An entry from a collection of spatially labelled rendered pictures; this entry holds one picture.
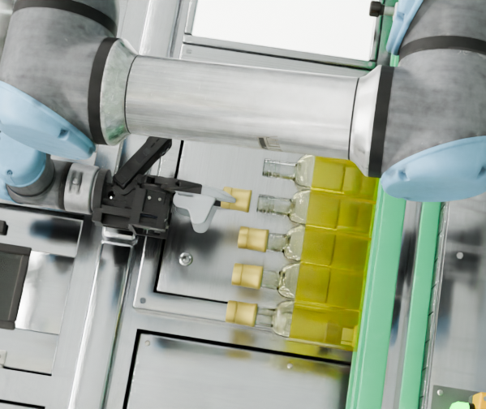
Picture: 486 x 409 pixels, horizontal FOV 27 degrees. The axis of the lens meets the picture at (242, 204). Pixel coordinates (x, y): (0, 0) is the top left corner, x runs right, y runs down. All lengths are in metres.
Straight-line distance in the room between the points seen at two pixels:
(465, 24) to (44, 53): 0.43
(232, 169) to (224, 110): 0.67
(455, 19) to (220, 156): 0.75
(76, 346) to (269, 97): 0.77
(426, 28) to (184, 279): 0.76
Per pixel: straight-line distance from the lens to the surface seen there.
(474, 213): 1.43
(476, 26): 1.05
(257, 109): 1.03
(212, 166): 1.71
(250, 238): 1.53
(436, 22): 1.05
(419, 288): 1.41
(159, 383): 1.68
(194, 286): 1.66
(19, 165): 1.45
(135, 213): 1.53
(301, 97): 1.03
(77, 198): 1.56
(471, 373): 1.39
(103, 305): 1.67
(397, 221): 1.43
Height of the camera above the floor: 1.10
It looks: 3 degrees up
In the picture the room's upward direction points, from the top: 81 degrees counter-clockwise
